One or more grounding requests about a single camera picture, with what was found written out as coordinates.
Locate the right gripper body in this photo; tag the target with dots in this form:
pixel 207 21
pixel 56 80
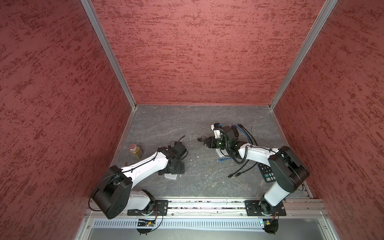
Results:
pixel 219 143

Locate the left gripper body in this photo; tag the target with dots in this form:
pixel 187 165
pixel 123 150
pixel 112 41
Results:
pixel 176 169

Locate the white switch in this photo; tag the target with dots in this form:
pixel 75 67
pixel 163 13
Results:
pixel 171 176

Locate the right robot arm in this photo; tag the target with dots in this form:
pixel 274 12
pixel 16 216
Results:
pixel 288 171

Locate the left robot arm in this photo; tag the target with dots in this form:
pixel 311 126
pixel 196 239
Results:
pixel 114 193

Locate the spice jar with brown contents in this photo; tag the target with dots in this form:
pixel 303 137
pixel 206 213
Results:
pixel 136 151

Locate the black calculator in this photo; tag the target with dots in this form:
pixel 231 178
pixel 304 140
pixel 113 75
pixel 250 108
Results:
pixel 266 172

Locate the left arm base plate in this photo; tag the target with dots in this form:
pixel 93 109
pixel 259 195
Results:
pixel 155 207

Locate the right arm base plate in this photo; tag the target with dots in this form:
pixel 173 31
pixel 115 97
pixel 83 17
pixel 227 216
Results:
pixel 256 208

